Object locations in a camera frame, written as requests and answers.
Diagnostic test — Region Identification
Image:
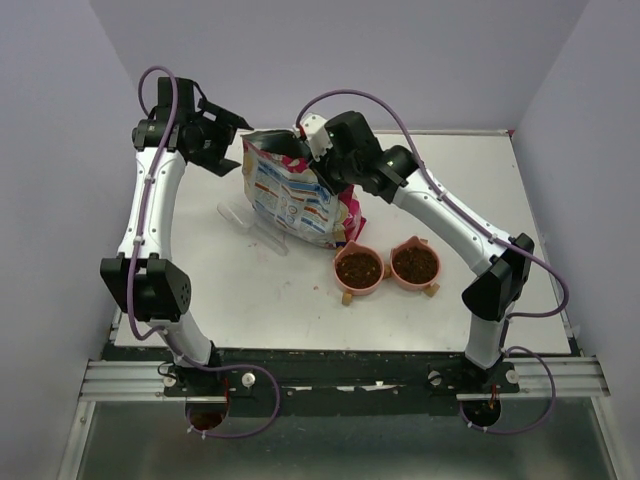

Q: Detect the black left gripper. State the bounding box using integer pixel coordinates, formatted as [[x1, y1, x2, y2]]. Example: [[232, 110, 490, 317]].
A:
[[186, 98, 251, 175]]

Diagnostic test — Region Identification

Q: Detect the pet food bag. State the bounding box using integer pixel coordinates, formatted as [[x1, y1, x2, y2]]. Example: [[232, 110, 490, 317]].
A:
[[242, 130, 367, 249]]

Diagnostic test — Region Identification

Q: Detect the clear plastic scoop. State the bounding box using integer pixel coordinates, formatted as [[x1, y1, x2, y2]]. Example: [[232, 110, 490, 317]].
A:
[[217, 202, 289, 256]]

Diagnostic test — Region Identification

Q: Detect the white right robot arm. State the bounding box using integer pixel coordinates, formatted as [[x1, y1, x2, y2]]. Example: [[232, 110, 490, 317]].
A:
[[299, 111, 534, 392]]

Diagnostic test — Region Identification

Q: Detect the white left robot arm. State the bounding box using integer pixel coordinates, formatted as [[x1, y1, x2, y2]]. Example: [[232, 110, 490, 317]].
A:
[[100, 71, 249, 395]]

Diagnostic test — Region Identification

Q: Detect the pink left pet bowl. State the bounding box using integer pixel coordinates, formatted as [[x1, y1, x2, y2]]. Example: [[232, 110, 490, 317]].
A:
[[332, 240, 385, 296]]

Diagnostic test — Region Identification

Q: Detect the pink pet bowl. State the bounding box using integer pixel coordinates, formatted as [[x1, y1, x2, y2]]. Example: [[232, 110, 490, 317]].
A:
[[390, 236, 441, 297], [332, 240, 385, 296]]

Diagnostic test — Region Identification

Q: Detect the brown pet food kibble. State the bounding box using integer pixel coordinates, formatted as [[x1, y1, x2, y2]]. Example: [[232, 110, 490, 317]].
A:
[[336, 247, 439, 288]]

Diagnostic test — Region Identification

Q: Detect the pink right pet bowl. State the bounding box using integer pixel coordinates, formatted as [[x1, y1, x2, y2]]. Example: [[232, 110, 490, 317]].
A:
[[390, 236, 441, 297]]

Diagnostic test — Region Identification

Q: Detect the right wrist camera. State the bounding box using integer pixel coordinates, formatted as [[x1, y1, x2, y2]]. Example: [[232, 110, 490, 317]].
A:
[[299, 113, 333, 161]]

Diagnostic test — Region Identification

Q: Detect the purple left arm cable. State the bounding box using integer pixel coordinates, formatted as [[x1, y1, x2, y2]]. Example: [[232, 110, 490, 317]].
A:
[[127, 65, 281, 441]]

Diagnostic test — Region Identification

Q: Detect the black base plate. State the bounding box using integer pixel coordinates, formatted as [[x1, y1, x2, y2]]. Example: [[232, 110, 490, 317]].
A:
[[84, 349, 519, 418]]

